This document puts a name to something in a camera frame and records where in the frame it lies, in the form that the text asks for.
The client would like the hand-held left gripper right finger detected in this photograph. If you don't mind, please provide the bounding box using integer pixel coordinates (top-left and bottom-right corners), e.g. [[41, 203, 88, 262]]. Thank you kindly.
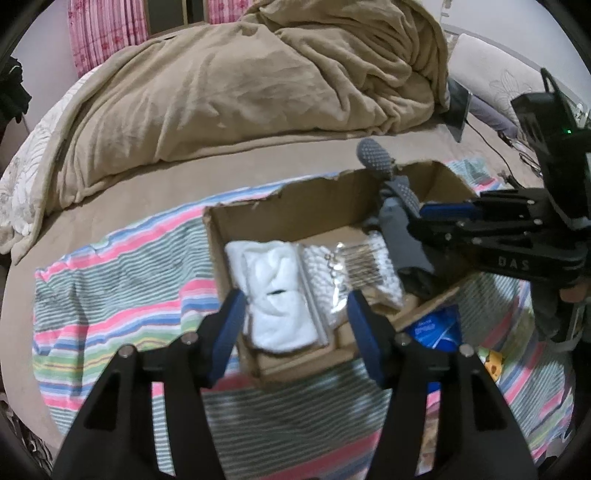
[[348, 289, 539, 480]]

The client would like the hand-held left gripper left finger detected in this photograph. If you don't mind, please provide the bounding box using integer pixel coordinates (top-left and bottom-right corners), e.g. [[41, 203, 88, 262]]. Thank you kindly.
[[53, 290, 247, 480]]

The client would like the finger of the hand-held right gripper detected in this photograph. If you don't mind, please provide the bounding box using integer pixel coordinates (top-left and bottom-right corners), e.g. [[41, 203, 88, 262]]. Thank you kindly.
[[418, 186, 549, 223], [405, 220, 556, 260]]

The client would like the grey dotted glove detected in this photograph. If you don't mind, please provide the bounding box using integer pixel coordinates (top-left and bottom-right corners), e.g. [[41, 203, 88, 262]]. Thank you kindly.
[[356, 138, 437, 296]]

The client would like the cardboard box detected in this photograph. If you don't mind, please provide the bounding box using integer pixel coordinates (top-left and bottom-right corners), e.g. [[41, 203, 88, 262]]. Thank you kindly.
[[202, 161, 482, 389]]

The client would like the white towel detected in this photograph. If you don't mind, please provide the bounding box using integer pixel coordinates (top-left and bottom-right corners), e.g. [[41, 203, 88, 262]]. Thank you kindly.
[[225, 239, 326, 356]]

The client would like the blue round packet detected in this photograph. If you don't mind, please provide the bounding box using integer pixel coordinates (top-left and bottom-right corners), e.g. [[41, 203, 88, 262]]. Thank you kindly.
[[401, 302, 464, 355]]

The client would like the cotton swab pack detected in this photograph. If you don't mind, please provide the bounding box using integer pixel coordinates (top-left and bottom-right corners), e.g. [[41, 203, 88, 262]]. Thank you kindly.
[[299, 230, 407, 334]]

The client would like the black tablet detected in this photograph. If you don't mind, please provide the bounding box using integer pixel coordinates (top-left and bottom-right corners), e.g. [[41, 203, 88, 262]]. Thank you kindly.
[[443, 78, 474, 144]]

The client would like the white embroidered pillow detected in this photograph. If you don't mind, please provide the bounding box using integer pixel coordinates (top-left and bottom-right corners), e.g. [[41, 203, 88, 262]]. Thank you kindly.
[[448, 33, 583, 139]]

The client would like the striped cloth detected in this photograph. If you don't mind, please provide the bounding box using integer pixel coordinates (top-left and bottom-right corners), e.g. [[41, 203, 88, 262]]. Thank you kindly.
[[32, 154, 580, 480]]

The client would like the yellow toy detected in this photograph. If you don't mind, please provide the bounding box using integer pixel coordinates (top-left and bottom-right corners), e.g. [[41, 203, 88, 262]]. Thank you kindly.
[[478, 348, 505, 384]]

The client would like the beige blanket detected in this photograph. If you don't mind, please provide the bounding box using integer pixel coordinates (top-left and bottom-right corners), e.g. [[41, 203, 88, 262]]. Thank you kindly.
[[0, 0, 452, 266]]

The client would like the white floral quilt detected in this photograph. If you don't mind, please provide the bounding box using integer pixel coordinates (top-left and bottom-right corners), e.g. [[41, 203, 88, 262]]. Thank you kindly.
[[0, 69, 107, 254]]

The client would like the pink patterned curtain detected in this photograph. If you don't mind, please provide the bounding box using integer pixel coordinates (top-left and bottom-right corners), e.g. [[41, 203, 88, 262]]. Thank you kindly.
[[205, 0, 262, 25], [66, 0, 151, 78]]

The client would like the dark clothing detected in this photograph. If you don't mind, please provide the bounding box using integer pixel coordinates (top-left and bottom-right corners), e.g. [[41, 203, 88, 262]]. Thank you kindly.
[[0, 55, 32, 121]]

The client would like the black cable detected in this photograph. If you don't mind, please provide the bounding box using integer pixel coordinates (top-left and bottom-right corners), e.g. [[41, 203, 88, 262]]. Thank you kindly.
[[465, 117, 543, 185]]

